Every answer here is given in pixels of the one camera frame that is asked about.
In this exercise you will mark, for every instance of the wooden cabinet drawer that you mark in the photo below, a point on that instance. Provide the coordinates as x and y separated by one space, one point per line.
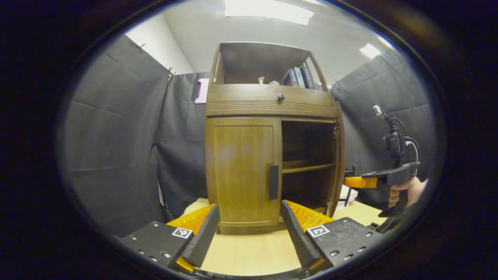
241 97

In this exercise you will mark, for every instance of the wooden cabinet door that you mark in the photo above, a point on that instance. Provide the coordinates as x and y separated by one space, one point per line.
241 171
339 155

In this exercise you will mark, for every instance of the wooden inner cabinet shelf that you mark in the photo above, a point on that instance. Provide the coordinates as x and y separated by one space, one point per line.
307 167

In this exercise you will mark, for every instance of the small ceiling light panel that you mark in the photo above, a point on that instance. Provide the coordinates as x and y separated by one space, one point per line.
369 50

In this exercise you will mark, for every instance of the brown wooden shoe cabinet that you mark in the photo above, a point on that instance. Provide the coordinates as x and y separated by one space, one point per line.
256 58

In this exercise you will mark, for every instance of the black backdrop cloth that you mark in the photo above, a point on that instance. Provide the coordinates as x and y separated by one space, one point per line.
116 136

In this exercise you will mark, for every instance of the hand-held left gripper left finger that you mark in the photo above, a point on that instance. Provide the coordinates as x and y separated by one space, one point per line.
204 237

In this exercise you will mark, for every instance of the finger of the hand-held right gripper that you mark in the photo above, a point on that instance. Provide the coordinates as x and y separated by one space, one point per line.
362 182

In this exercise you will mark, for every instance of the large ceiling light panel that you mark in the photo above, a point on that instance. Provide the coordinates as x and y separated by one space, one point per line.
268 9

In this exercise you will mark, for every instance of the white flat stack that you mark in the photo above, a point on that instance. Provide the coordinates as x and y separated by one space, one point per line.
348 196

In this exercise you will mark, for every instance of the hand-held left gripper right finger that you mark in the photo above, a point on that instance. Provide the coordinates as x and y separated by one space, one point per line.
297 237

